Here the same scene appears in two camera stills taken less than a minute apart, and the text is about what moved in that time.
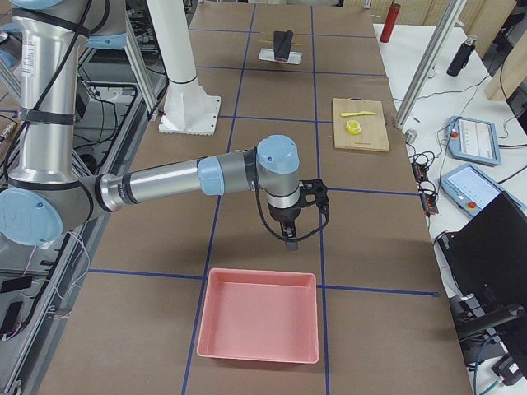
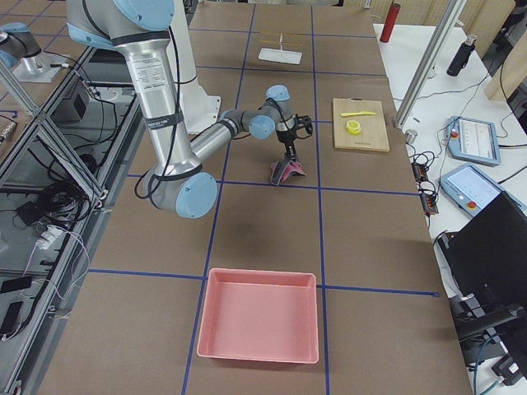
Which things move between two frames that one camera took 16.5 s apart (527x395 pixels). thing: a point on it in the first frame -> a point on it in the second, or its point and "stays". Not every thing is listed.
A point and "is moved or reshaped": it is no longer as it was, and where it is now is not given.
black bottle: x=458 y=62 stays
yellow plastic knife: x=361 y=113 stays
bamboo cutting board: x=360 y=124 stays
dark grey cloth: x=282 y=41 is moved or reshaped
